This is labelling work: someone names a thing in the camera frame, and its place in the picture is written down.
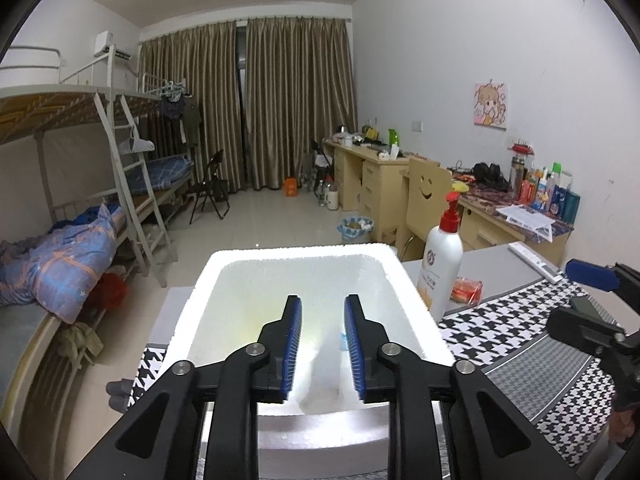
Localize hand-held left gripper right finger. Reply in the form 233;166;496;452
343;294;583;480

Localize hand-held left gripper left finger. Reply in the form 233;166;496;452
65;295;303;480

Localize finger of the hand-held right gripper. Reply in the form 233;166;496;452
546;305;626;356
566;258;640;311

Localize white foam box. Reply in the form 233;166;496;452
170;244;456;476

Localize houndstooth table mat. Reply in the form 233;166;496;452
127;275;640;480

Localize white remote control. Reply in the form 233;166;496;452
507;241;568;283

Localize printed paper sheets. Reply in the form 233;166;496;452
495;203;556;241

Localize row of toiletry bottles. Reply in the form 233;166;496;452
509;142;582;221

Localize red snack packet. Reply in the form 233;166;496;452
450;277;485;305

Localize wooden desk with patterned cloth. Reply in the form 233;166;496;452
450;180;576;266

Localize blue floor basket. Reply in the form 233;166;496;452
337;215;376;241

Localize white lotion pump bottle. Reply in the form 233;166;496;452
417;191;464;322

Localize black bag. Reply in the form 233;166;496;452
471;161;513;192

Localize light wooden desk with drawers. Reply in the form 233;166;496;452
324;139;441;246

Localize wooden smiley chair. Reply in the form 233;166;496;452
395;156;453;256

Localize grey slippers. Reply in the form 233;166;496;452
106;379;136;413

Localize black folding chair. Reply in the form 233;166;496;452
187;149;232;225

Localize red cloth under bed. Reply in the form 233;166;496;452
92;272;128;311

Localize beige cloth under bed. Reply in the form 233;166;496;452
57;322;103;366

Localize white metal bunk bed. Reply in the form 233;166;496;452
0;46;171;436
115;72;201;221

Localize white bunk bed ladder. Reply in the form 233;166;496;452
93;91;178;288

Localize brown curtain panel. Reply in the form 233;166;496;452
137;20;248;196
245;16;358;192

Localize blue plaid quilt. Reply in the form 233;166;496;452
0;203;128;325

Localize hanging dark clothes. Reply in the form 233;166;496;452
160;95;203;148

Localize white air conditioner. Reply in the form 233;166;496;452
92;31;132;61

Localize pink cartoon wall poster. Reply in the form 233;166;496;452
472;80;510;130

